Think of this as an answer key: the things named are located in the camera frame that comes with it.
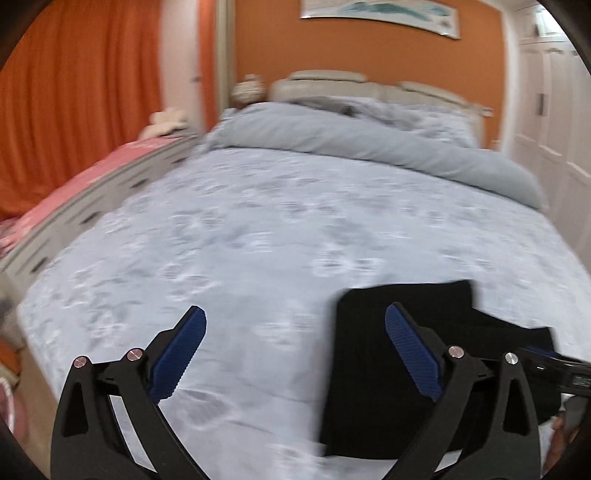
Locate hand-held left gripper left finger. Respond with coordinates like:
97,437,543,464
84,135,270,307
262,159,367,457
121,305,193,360
51,305,208,480

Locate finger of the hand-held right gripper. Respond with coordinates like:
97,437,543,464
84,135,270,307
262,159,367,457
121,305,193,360
513,345,575,370

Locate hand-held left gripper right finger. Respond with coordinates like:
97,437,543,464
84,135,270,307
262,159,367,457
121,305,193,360
384,302,541,480

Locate black pants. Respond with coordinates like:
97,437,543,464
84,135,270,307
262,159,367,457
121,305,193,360
318,279,563,461

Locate person's right hand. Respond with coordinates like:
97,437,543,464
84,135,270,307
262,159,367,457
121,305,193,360
545,396,588,478

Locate bed with butterfly sheet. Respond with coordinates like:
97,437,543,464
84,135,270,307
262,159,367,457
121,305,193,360
16,70,591,480

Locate white drawer cabinet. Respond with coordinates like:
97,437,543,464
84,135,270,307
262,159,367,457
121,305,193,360
0,133,200,298

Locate pink cloth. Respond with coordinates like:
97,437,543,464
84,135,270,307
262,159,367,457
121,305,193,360
0,137,182,257

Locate grey duvet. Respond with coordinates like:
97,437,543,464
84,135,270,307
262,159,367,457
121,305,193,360
202,100,546,212

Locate white flower cushion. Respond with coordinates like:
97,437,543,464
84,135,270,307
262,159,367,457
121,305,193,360
137,106,191,140

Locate white wardrobe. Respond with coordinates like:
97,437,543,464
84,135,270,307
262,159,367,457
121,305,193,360
502,4,591,261

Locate butterfly print pillow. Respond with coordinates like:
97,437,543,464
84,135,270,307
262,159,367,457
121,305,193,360
351,98,479,149

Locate dark grey cloth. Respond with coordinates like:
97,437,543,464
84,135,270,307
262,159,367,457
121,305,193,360
295,95,366,117

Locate white bedside ornament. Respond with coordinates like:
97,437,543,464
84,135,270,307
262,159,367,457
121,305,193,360
230,74,269,105

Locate wide orange curtain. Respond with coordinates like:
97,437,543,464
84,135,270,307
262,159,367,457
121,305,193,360
0,0,163,223

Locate narrow orange curtain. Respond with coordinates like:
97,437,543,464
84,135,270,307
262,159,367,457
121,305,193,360
198,0,219,134

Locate beige curtain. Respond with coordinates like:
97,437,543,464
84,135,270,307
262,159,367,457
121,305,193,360
214,0,237,112

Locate framed wall picture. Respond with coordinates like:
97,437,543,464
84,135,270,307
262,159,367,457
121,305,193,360
299,0,463,41

